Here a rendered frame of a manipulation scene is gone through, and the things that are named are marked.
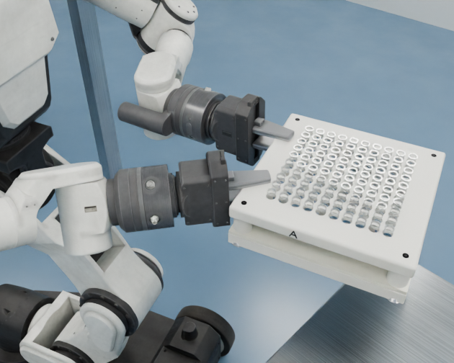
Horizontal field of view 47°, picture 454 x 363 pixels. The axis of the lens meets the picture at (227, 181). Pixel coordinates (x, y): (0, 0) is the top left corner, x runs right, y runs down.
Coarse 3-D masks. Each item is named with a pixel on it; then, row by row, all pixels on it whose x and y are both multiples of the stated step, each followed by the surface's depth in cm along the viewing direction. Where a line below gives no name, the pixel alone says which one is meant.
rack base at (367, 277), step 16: (240, 240) 73; (256, 240) 72; (272, 240) 72; (288, 240) 72; (272, 256) 72; (288, 256) 71; (304, 256) 69; (320, 256) 69; (336, 256) 69; (320, 272) 70; (336, 272) 68; (352, 272) 68; (368, 272) 68; (384, 272) 68; (368, 288) 68; (384, 288) 66; (400, 288) 66
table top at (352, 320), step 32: (352, 288) 83; (416, 288) 83; (448, 288) 83; (320, 320) 78; (352, 320) 78; (384, 320) 78; (416, 320) 78; (448, 320) 78; (288, 352) 74; (320, 352) 74; (352, 352) 74; (384, 352) 74; (416, 352) 74; (448, 352) 74
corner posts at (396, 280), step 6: (234, 222) 72; (240, 222) 71; (234, 228) 73; (240, 228) 72; (246, 228) 72; (390, 276) 66; (396, 276) 65; (402, 276) 64; (390, 282) 66; (396, 282) 65; (402, 282) 65
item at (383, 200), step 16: (336, 144) 79; (304, 160) 76; (320, 160) 76; (336, 160) 76; (368, 160) 77; (384, 160) 76; (400, 160) 76; (304, 176) 73; (320, 176) 73; (336, 176) 74; (352, 176) 73; (368, 176) 73; (288, 192) 71; (304, 192) 70; (320, 192) 72; (368, 192) 71; (384, 192) 71; (352, 208) 70; (368, 208) 68; (384, 208) 68
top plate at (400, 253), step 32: (288, 128) 83; (320, 128) 83; (352, 160) 77; (256, 192) 72; (352, 192) 72; (416, 192) 72; (256, 224) 69; (288, 224) 67; (320, 224) 67; (352, 224) 68; (384, 224) 68; (416, 224) 68; (352, 256) 65; (384, 256) 64; (416, 256) 64
